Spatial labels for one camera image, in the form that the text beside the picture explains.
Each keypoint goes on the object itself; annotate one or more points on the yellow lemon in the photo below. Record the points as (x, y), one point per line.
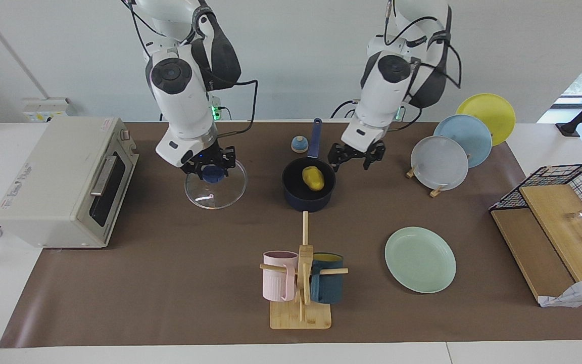
(313, 178)

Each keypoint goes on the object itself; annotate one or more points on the dark blue mug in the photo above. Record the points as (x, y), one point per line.
(327, 283)

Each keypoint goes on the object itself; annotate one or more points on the yellow plate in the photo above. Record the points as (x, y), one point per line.
(488, 108)

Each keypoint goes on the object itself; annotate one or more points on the light blue plate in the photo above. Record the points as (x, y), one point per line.
(468, 134)

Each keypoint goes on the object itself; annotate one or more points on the white power strip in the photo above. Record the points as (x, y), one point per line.
(43, 108)

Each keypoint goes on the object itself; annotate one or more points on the glass lid blue knob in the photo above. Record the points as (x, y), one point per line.
(220, 197)

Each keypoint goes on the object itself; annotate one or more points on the white checked cloth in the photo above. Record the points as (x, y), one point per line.
(579, 294)

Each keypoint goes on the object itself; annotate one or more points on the brown table mat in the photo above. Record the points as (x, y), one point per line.
(170, 283)

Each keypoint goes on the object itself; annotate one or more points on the small blue round timer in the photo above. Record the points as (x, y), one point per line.
(299, 145)

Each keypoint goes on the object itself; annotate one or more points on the beige toaster oven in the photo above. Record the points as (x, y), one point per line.
(48, 192)

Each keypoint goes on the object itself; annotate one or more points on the wooden plate rack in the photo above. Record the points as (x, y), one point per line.
(436, 192)

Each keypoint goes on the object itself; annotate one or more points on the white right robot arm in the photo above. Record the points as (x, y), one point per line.
(180, 101)

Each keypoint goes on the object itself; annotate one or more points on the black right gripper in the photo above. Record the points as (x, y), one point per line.
(215, 155)

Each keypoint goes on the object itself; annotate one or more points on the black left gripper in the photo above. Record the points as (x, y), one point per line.
(356, 150)

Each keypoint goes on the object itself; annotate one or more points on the pink ribbed mug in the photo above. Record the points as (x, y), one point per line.
(277, 280)

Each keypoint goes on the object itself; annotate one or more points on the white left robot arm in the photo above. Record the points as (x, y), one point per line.
(389, 86)

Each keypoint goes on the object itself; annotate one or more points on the grey plate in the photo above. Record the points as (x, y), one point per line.
(439, 164)

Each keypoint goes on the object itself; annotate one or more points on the wooden mug tree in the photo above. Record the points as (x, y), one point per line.
(301, 316)

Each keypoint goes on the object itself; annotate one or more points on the pale green plate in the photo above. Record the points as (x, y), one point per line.
(420, 260)

